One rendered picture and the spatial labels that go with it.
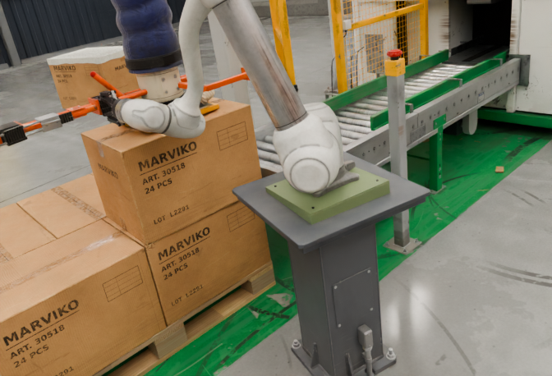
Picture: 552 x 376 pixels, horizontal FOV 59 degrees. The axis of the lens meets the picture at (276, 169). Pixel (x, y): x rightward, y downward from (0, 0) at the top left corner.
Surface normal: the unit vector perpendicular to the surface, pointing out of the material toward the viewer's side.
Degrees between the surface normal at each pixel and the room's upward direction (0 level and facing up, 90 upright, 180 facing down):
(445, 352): 0
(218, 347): 0
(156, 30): 75
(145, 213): 90
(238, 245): 90
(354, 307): 90
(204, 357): 0
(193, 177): 90
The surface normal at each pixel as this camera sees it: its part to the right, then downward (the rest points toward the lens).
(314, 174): -0.10, 0.47
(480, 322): -0.14, -0.91
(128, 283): 0.67, 0.21
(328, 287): 0.47, 0.29
